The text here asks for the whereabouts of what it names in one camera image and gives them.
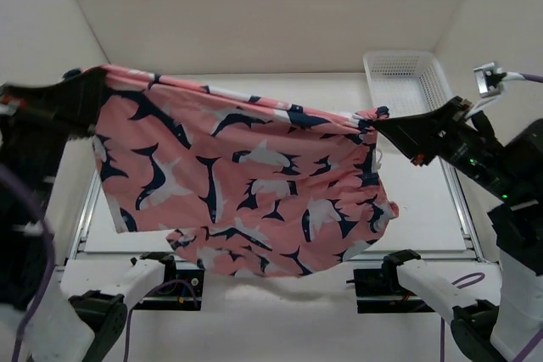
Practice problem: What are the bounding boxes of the pink shark print shorts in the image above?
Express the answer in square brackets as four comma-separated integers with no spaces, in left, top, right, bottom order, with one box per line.
[94,65,399,277]

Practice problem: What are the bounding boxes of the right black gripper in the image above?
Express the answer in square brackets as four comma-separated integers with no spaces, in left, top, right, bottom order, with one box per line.
[374,93,525,199]

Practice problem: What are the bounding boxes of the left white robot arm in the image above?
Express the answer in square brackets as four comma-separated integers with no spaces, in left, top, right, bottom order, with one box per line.
[1,68,178,361]

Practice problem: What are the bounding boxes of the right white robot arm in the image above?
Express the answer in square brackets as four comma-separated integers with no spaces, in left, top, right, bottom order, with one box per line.
[374,97,542,361]

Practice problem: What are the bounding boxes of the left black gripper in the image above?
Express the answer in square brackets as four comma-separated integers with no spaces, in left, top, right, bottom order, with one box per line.
[0,63,105,218]

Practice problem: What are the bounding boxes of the aluminium table frame rail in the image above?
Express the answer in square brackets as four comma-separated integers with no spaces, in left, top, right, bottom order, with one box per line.
[64,171,101,263]

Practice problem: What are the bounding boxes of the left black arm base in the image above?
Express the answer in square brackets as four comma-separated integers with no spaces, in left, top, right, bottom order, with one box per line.
[135,264,204,311]

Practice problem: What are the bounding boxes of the white plastic basket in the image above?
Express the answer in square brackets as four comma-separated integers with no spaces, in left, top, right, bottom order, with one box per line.
[363,51,453,118]

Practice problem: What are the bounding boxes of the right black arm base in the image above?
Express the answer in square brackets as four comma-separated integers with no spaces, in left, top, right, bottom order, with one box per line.
[345,249,434,314]

